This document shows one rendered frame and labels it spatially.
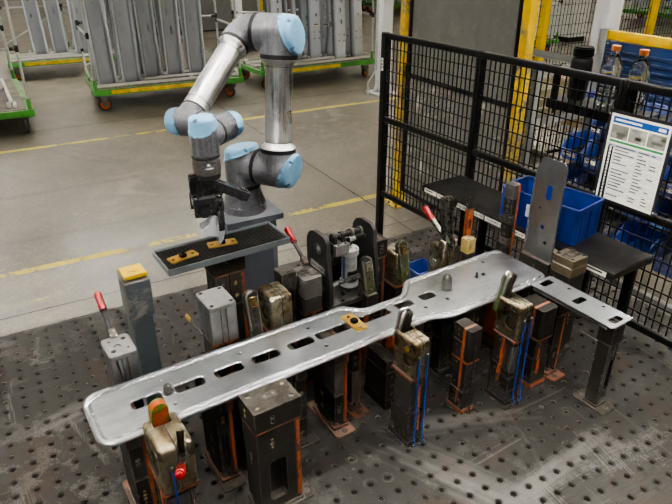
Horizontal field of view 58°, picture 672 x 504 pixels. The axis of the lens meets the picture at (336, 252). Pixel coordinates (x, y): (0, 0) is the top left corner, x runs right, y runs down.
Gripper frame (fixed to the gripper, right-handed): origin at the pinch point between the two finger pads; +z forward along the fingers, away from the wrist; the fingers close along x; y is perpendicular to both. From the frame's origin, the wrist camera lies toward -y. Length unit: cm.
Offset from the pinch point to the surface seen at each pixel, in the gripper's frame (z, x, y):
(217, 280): 10.6, 5.7, 3.4
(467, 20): -30, -181, -197
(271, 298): 10.3, 21.2, -8.0
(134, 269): 2.0, 6.3, 25.1
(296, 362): 18.1, 40.7, -8.2
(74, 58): 91, -887, 34
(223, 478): 47, 43, 13
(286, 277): 9.5, 13.3, -14.9
